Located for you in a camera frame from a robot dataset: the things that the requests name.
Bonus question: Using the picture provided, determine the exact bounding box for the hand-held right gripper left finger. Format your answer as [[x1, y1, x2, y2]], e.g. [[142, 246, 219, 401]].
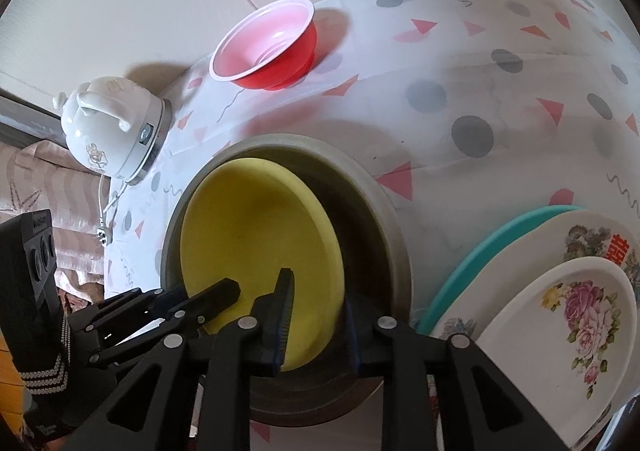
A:
[[60, 267, 296, 451]]

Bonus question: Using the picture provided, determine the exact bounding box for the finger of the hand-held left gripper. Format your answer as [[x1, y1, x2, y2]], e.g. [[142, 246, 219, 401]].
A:
[[71, 287, 174, 338], [86, 278, 241, 367]]

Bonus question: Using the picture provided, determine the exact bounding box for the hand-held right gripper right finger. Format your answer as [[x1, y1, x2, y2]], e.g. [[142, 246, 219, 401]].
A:
[[342, 298, 571, 451]]

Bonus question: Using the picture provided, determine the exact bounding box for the yellow plastic bowl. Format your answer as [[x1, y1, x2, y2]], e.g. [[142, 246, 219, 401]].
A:
[[179, 158, 346, 372]]

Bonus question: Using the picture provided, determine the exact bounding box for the stainless steel bowl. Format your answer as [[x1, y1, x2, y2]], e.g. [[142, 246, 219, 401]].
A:
[[155, 133, 416, 427]]

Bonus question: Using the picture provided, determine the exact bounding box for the small floral white plate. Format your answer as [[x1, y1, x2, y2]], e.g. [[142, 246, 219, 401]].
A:
[[475, 256, 638, 451]]

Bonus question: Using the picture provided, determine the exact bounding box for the large printed white plate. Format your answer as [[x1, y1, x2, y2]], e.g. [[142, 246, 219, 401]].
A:
[[430, 210, 640, 344]]

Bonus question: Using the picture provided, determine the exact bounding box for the pink striped cloth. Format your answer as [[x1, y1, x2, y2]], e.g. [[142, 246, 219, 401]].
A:
[[0, 141, 108, 302]]

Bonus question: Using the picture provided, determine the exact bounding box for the teal plate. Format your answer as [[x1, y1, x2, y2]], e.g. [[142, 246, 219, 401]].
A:
[[412, 205, 586, 334]]

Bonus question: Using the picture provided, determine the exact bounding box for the white ceramic electric kettle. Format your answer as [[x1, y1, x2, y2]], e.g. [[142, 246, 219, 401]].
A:
[[52, 76, 173, 184]]

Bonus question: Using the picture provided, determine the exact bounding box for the red plastic bowl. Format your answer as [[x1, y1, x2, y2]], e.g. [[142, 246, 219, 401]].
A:
[[209, 0, 319, 92]]

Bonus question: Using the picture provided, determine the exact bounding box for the dotted white tablecloth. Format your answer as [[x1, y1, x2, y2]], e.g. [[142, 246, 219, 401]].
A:
[[100, 0, 640, 451]]

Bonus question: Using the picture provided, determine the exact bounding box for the white kettle cable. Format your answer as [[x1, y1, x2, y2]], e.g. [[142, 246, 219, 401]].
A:
[[96, 173, 126, 248]]

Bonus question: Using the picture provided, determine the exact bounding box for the grey window frame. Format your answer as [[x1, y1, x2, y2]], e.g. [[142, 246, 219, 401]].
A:
[[0, 95, 65, 144]]

